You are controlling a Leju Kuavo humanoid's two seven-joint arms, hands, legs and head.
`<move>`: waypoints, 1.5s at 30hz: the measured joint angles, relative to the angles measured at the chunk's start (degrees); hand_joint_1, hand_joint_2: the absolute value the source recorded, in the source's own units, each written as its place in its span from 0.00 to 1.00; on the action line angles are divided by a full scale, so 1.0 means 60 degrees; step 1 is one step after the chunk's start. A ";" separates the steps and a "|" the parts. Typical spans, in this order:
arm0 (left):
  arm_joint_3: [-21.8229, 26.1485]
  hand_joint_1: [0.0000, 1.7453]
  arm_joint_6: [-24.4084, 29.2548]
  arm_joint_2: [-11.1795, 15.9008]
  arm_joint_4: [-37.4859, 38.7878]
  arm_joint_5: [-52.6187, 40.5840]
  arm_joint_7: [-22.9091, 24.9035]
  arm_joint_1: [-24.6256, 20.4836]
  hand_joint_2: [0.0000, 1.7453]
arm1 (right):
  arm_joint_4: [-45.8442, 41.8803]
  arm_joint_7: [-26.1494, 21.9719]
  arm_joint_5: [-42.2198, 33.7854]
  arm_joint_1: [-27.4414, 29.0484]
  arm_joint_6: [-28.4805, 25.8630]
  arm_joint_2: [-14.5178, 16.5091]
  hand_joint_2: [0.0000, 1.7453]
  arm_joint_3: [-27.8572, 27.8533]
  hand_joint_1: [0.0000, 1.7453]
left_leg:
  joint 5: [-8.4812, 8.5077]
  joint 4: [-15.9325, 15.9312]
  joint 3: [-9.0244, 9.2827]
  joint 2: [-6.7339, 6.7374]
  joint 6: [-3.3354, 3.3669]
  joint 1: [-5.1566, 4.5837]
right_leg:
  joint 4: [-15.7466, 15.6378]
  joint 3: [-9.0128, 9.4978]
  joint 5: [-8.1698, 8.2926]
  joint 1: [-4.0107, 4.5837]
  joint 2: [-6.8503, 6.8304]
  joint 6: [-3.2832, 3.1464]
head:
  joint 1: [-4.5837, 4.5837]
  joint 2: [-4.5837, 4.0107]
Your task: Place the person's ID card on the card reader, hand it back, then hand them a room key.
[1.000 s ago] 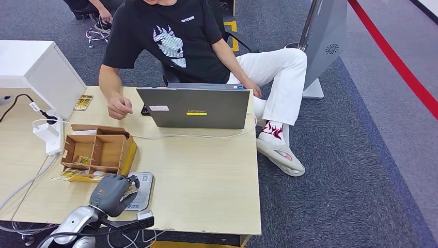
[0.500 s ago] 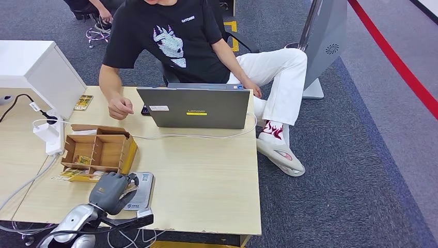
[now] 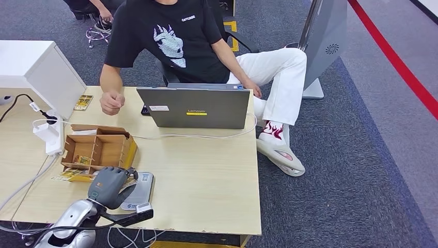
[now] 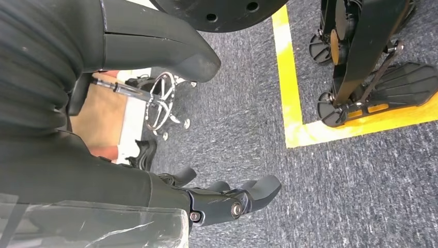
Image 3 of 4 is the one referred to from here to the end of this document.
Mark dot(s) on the person's left hand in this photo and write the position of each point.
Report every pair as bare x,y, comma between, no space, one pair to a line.
252,87

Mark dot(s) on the person's right hand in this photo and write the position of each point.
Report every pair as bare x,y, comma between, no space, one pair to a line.
112,102

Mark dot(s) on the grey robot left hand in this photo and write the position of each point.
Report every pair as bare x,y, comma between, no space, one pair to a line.
107,186

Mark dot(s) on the ID card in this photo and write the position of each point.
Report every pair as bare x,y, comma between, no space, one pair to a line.
130,183

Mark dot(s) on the yellow hotel key card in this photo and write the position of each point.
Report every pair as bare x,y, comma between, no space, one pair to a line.
83,102
83,160
66,175

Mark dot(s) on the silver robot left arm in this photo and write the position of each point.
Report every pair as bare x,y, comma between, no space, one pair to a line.
73,215

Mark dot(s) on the wooden card holder box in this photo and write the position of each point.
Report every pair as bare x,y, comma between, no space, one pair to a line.
109,150

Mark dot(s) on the person in black shirt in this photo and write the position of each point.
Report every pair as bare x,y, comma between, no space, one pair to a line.
184,51

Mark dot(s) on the person with dark sneakers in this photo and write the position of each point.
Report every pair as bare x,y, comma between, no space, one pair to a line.
102,10

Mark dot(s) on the black phone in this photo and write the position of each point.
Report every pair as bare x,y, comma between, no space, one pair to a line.
145,110

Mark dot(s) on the black office chair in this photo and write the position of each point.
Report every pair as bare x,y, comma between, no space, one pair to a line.
243,42

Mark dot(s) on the yellow floor tape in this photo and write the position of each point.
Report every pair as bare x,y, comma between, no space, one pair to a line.
234,41

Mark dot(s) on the grey Lenovo laptop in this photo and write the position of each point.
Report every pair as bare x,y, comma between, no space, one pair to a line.
198,107

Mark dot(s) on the white power strip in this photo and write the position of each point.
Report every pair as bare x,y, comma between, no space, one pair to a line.
56,143

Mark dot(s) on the chrome office chair base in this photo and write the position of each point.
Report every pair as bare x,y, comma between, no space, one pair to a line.
97,36

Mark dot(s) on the beige slipper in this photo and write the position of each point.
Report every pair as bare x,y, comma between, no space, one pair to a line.
279,155

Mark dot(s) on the white charger adapter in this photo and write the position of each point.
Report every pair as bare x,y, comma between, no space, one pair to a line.
44,131

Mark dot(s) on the grey standing kiosk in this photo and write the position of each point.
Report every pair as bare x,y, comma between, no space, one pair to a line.
325,41

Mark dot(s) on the white cabinet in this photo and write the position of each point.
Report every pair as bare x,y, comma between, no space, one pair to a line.
34,61

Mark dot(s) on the grey computer mouse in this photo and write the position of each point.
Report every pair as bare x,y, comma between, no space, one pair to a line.
5,100

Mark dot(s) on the red floor tape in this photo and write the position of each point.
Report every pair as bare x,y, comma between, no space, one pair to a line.
398,58

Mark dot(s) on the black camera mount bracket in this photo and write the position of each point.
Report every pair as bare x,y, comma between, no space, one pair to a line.
130,219

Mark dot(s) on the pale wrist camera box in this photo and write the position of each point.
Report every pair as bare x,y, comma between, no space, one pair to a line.
143,207

